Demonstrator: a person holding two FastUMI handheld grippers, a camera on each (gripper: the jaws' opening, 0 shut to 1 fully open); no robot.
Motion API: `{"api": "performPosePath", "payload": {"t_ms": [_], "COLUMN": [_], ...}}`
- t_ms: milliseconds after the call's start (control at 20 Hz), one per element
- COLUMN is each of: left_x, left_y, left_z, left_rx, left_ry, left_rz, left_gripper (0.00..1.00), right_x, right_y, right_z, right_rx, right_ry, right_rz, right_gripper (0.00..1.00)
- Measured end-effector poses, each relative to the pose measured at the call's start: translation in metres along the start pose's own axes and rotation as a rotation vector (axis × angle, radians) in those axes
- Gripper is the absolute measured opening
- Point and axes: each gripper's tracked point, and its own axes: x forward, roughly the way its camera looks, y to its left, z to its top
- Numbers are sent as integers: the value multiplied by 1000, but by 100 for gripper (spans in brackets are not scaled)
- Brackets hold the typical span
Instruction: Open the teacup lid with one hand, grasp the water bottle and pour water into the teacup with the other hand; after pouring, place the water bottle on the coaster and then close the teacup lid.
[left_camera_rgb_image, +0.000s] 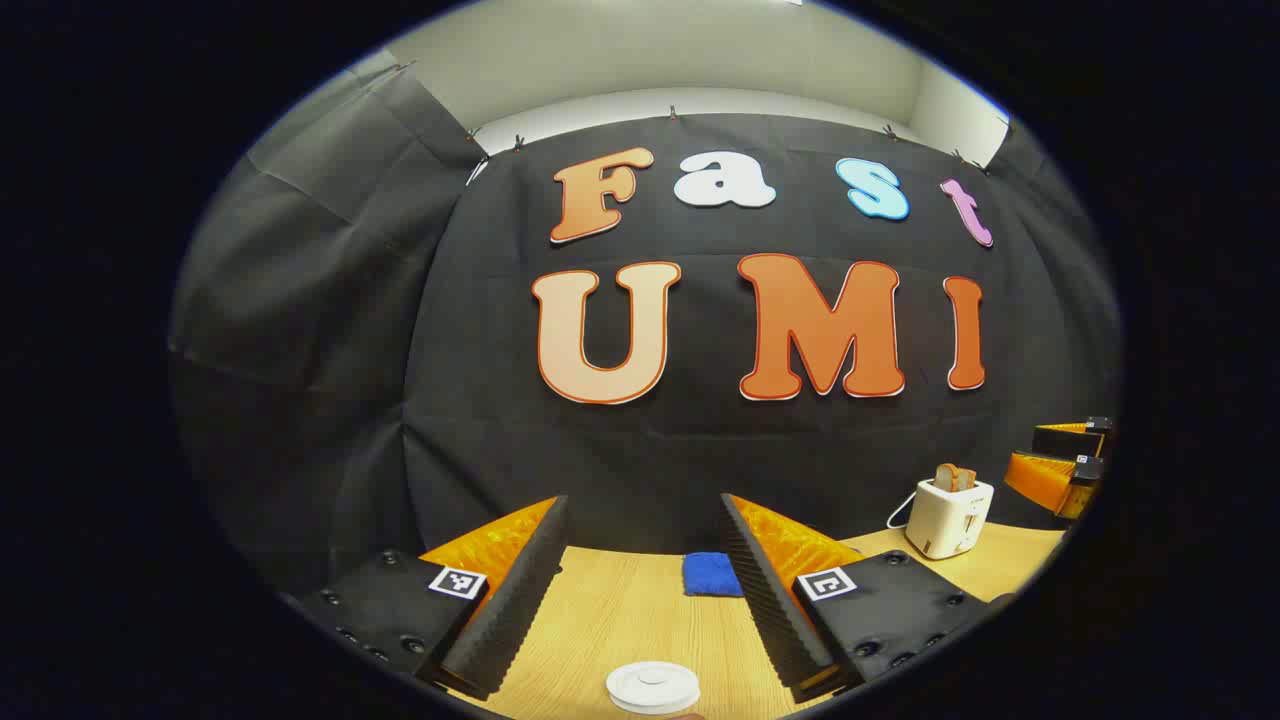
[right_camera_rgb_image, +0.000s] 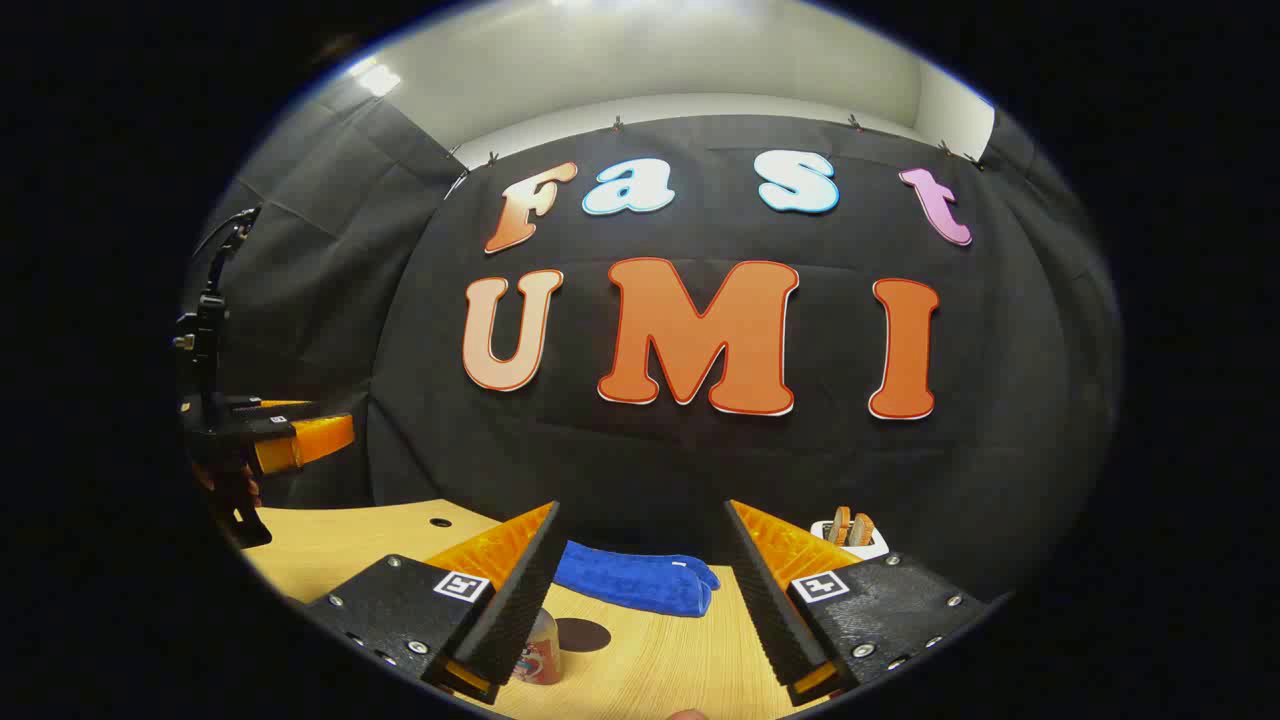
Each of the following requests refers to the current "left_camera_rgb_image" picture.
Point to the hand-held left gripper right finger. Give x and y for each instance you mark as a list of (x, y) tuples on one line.
[(765, 600)]

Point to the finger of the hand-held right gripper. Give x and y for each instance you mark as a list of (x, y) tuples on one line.
[(1045, 482), (1070, 442)]

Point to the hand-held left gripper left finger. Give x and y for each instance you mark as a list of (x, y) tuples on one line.
[(510, 610)]

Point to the white teacup lid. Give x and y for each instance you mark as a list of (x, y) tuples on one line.
[(653, 687)]

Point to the blue towel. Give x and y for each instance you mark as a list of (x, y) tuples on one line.
[(712, 575)]

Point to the toasted bread slice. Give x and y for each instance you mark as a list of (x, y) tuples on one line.
[(968, 479), (946, 477)]

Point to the white toaster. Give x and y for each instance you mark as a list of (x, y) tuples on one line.
[(945, 520)]

